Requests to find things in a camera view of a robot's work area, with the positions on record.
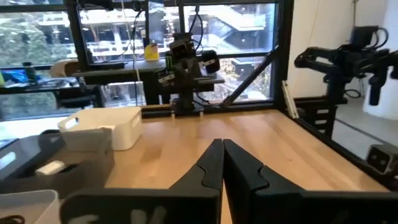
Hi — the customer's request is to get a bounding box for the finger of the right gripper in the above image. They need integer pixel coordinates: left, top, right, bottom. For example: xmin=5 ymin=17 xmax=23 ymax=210
xmin=187 ymin=60 xmax=198 ymax=94
xmin=178 ymin=62 xmax=188 ymax=94

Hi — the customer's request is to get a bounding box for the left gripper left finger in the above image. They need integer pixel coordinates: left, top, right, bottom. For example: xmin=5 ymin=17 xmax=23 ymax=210
xmin=60 ymin=139 xmax=224 ymax=224

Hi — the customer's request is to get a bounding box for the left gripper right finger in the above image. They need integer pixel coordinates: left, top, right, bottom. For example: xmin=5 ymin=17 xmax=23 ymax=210
xmin=223 ymin=139 xmax=398 ymax=224

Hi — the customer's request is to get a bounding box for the white charger cube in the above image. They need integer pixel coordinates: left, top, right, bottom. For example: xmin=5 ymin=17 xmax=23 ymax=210
xmin=35 ymin=159 xmax=67 ymax=176

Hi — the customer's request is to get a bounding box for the black cable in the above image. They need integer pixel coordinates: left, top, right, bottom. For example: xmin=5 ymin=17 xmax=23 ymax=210
xmin=0 ymin=214 xmax=25 ymax=224

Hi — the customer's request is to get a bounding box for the white plastic bin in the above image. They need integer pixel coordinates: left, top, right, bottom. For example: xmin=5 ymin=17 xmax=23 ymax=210
xmin=57 ymin=106 xmax=143 ymax=152

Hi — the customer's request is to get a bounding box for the grey translucent plastic bin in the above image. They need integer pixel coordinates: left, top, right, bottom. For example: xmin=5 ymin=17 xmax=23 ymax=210
xmin=0 ymin=127 xmax=115 ymax=199

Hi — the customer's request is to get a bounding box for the clear plastic bin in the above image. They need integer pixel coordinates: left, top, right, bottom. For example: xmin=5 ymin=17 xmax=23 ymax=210
xmin=0 ymin=189 xmax=60 ymax=224

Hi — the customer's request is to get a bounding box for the black drink can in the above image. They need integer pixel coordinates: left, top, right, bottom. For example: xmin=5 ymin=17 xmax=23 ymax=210
xmin=164 ymin=51 xmax=175 ymax=71

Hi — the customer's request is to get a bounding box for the yellow bottle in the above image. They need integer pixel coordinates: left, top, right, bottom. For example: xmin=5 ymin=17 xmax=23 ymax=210
xmin=144 ymin=42 xmax=160 ymax=62

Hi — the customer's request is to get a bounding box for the tan chair back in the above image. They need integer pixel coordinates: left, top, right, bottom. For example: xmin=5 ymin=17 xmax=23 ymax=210
xmin=49 ymin=58 xmax=82 ymax=78

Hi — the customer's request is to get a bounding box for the black bottle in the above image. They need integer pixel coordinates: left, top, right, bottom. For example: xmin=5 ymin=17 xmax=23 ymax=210
xmin=23 ymin=61 xmax=37 ymax=82

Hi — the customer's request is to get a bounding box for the blue cloth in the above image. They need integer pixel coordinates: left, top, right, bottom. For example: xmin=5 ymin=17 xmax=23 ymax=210
xmin=0 ymin=68 xmax=43 ymax=84

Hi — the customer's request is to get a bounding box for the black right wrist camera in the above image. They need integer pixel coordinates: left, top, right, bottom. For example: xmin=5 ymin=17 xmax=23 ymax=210
xmin=170 ymin=32 xmax=195 ymax=60

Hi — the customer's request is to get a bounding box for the silver aluminium bracket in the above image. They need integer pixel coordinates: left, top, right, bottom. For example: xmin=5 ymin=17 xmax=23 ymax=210
xmin=281 ymin=80 xmax=300 ymax=119

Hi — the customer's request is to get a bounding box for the grey depth camera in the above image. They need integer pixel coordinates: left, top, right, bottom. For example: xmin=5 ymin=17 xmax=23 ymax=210
xmin=366 ymin=144 xmax=398 ymax=175

